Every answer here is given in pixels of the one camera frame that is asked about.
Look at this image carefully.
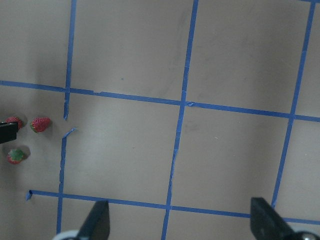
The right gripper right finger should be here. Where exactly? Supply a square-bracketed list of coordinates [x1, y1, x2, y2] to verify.
[250, 197, 300, 240]

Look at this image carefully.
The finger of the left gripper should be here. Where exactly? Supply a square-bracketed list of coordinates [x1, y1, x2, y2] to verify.
[0, 122, 18, 144]

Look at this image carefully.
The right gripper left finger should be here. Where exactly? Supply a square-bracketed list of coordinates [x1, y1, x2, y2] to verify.
[76, 200, 110, 240]

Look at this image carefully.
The strawberry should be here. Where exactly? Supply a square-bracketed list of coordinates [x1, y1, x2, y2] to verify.
[6, 148, 25, 165]
[30, 117, 51, 133]
[5, 116, 24, 130]

